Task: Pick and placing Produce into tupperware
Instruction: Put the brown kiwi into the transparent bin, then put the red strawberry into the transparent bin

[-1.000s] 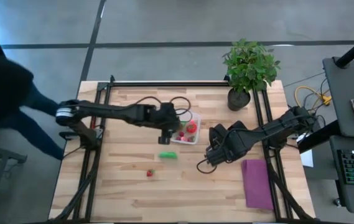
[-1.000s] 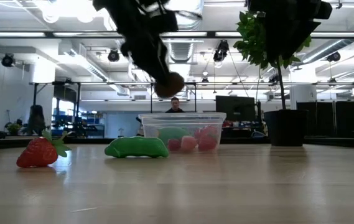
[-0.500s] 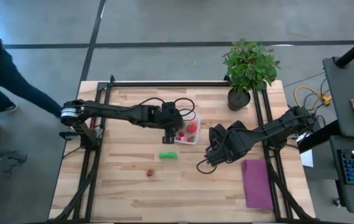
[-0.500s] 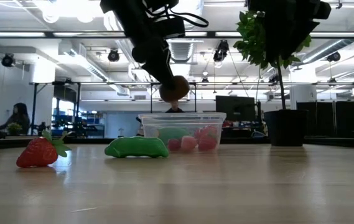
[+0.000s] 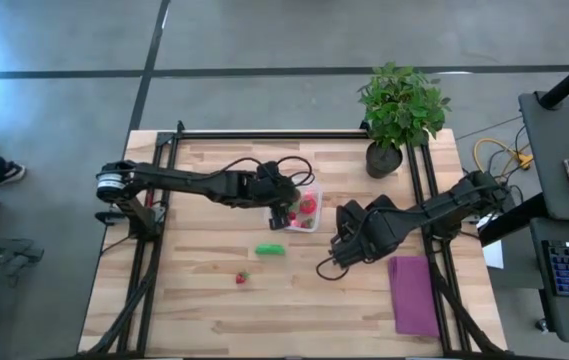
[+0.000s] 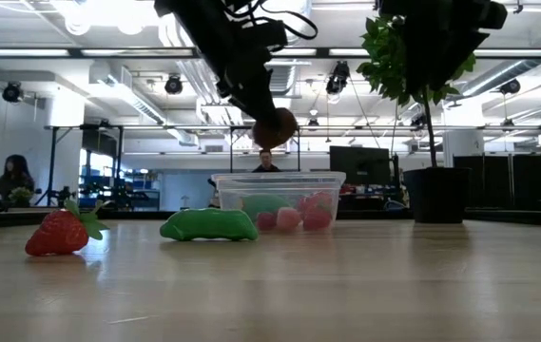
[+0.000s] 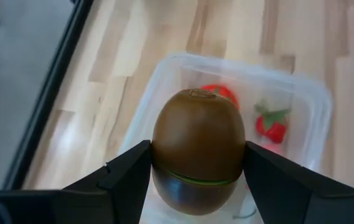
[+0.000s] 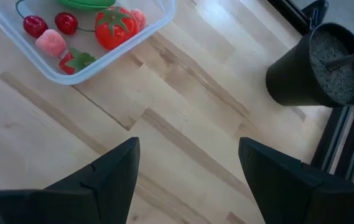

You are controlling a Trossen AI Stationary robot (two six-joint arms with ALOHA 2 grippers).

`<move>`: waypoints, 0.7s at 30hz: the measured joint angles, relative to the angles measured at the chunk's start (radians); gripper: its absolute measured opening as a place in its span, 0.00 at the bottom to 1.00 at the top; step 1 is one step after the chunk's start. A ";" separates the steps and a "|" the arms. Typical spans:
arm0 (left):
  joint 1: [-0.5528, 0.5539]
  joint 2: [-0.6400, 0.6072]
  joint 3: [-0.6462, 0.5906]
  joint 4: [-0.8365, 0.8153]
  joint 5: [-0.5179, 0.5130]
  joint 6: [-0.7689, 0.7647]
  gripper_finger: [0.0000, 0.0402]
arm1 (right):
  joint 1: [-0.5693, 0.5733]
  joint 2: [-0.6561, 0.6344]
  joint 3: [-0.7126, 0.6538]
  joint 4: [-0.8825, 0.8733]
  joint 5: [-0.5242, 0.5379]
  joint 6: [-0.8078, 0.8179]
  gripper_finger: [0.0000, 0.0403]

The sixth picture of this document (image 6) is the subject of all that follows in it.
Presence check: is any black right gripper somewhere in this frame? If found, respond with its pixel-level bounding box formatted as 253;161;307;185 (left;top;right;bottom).
377;0;509;94

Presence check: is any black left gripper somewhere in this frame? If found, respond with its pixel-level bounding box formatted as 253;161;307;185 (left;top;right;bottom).
203;21;289;125

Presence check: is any brown toy kiwi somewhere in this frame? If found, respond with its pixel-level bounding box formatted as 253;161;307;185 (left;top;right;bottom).
252;107;299;150

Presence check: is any small pink toy fruit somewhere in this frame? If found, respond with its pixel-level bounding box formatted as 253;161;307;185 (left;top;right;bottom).
275;206;302;234

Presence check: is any red toy tomato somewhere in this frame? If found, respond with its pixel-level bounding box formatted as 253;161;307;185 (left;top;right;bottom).
301;208;334;233

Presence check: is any clear plastic tupperware container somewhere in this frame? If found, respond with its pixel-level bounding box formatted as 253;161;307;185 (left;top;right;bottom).
211;171;347;235

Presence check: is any green leafy plant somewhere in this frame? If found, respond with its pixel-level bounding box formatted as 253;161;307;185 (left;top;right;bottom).
356;13;478;167

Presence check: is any person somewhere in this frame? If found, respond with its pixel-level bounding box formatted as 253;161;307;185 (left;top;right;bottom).
0;154;36;200
251;149;281;173

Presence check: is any black ceiling spotlight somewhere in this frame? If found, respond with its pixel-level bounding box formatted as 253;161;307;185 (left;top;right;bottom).
2;81;23;104
498;78;522;96
325;60;351;96
164;74;184;96

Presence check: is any black monitor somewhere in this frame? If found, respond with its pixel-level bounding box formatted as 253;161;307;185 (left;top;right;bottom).
329;145;392;186

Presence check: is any black cabinet row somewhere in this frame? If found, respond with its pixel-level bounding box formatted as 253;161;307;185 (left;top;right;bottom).
453;145;541;210

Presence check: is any black plant pot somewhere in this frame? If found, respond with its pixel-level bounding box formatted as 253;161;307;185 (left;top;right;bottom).
401;166;471;224

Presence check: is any black overhead beam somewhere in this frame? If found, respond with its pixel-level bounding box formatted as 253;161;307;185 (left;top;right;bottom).
0;46;541;60

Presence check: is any red strawberry with long leaves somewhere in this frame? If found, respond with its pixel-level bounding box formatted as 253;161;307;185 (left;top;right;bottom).
25;199;111;258

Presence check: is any small potted plant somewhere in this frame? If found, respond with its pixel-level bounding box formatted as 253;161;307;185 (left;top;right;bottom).
8;186;33;208

